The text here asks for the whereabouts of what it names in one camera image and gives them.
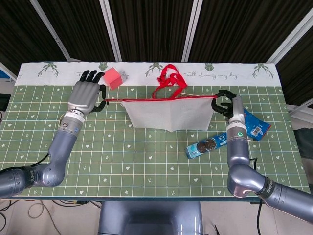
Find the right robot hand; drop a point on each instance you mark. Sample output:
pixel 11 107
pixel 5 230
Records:
pixel 237 110

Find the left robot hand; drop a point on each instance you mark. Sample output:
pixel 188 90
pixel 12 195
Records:
pixel 83 95

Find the white mesh bag red handles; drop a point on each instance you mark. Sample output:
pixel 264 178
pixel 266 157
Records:
pixel 168 113

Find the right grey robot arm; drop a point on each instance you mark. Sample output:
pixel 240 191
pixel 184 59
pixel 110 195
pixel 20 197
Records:
pixel 238 156

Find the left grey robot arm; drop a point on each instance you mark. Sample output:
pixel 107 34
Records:
pixel 58 151

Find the blue snack bag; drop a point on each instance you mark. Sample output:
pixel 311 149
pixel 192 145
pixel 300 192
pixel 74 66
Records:
pixel 256 128

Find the green grid tablecloth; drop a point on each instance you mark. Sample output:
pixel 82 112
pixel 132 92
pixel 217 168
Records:
pixel 122 151

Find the red foam cube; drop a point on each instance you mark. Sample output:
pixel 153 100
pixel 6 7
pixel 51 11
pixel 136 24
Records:
pixel 112 78

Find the blue Oreo cookie box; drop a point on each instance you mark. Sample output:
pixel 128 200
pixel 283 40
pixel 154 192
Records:
pixel 205 145

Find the grey robot torso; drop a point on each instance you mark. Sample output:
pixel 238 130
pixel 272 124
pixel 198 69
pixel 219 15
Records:
pixel 149 218

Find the white frame post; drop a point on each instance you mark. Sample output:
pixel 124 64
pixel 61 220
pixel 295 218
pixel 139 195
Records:
pixel 52 31
pixel 289 39
pixel 192 31
pixel 111 31

